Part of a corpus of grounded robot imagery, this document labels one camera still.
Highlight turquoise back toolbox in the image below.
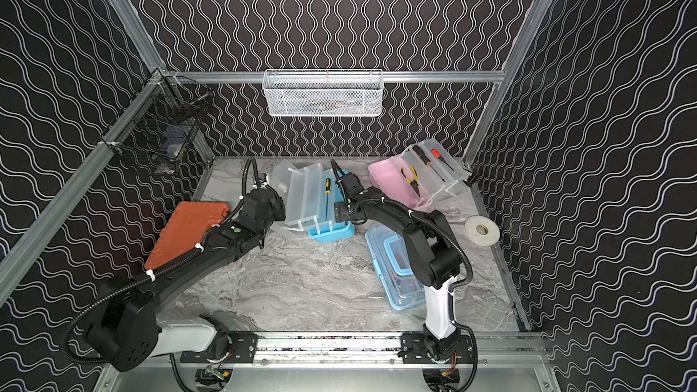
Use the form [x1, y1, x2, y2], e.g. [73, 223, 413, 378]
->
[270, 160, 355, 243]

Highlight light blue front toolbox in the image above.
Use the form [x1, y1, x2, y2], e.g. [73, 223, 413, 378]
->
[365, 223, 426, 311]

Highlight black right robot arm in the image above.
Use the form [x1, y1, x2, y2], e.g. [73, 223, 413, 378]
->
[330, 160, 474, 362]

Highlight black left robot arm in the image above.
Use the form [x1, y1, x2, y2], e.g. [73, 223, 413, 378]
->
[59, 158, 286, 372]

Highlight yellow black screwdriver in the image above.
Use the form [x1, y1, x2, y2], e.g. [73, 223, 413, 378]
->
[324, 177, 331, 221]

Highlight pink toolbox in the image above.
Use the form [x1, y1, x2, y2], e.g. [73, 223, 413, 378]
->
[368, 139, 470, 212]

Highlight red-orange plastic tool case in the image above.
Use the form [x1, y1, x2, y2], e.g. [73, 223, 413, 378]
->
[145, 201, 231, 270]

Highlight black red screwdriver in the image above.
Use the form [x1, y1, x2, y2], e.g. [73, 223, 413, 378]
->
[413, 144, 445, 181]

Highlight red small screwdriver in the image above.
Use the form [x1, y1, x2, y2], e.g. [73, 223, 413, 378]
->
[431, 149, 454, 171]

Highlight white tape roll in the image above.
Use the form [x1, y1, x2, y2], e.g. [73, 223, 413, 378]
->
[464, 215, 501, 247]

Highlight yellow handled pliers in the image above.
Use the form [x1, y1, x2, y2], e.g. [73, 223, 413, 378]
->
[400, 166, 421, 197]

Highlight white wire mesh basket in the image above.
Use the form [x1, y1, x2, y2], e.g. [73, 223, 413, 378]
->
[262, 69, 385, 117]

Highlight black wire basket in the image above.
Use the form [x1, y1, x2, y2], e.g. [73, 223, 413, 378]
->
[105, 68, 214, 177]

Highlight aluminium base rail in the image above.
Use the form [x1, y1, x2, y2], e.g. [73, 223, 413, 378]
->
[132, 330, 559, 391]

